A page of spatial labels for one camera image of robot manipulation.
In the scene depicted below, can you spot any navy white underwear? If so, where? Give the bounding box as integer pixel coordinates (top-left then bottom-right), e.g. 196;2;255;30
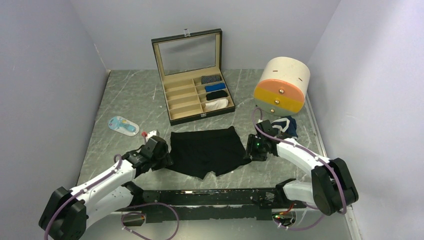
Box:
271;116;298;140

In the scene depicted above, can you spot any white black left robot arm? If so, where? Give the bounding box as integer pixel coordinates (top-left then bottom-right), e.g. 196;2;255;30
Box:
38;135;173;240

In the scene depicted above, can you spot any blue rolled cloth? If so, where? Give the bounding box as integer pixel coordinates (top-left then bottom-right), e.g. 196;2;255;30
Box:
204;82;226;93

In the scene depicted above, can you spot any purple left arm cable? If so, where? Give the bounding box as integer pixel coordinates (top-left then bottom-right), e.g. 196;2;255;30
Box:
43;153;181;240

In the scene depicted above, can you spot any blue packaged item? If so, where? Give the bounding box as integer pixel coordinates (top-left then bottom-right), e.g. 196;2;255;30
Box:
107;116;140;137

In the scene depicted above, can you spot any black underwear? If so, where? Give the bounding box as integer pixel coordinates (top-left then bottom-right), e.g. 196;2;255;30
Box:
167;126;252;180

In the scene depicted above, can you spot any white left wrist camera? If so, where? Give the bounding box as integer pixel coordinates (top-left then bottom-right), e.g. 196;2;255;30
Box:
141;129;160;142

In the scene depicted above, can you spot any white rolled cloth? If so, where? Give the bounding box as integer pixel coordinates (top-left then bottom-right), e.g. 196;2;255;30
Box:
204;98;229;111

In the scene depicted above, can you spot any black rolled cloth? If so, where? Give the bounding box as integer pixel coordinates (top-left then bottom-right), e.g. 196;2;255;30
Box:
205;90;229;101

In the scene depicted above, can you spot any round cream drawer cabinet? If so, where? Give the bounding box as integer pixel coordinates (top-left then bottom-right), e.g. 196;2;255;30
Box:
253;56;311;117

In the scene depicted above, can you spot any black beige organizer box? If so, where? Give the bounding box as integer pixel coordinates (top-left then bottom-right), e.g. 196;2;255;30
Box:
151;28;235;126

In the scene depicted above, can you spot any striped rolled cloth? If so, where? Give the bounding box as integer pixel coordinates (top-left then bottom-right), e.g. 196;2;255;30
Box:
200;74;222;85

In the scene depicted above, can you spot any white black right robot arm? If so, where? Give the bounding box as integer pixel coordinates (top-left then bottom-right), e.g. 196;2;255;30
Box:
246;120;359;216

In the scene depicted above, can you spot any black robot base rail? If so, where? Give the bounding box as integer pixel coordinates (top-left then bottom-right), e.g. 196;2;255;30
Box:
124;188;306;223

